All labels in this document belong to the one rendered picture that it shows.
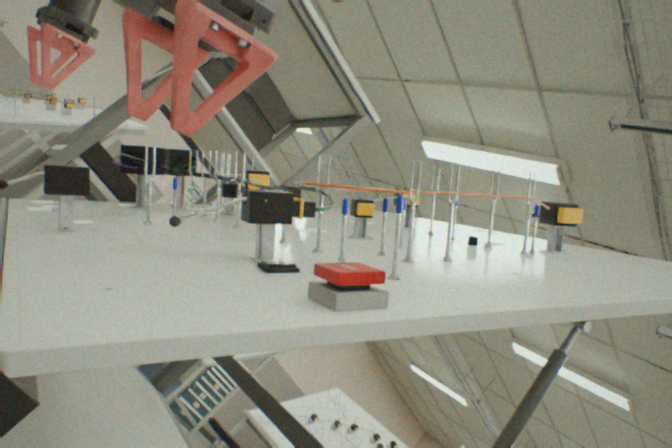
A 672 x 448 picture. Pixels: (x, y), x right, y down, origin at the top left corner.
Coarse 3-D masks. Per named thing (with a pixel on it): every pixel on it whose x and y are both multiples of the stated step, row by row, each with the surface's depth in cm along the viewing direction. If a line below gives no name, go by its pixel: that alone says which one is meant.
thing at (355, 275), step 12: (324, 264) 54; (336, 264) 54; (348, 264) 55; (360, 264) 55; (324, 276) 52; (336, 276) 51; (348, 276) 51; (360, 276) 51; (372, 276) 52; (384, 276) 52; (348, 288) 52; (360, 288) 53
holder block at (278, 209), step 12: (252, 192) 70; (264, 192) 71; (276, 192) 71; (288, 192) 72; (252, 204) 70; (264, 204) 71; (276, 204) 71; (288, 204) 72; (252, 216) 70; (264, 216) 71; (276, 216) 72; (288, 216) 72
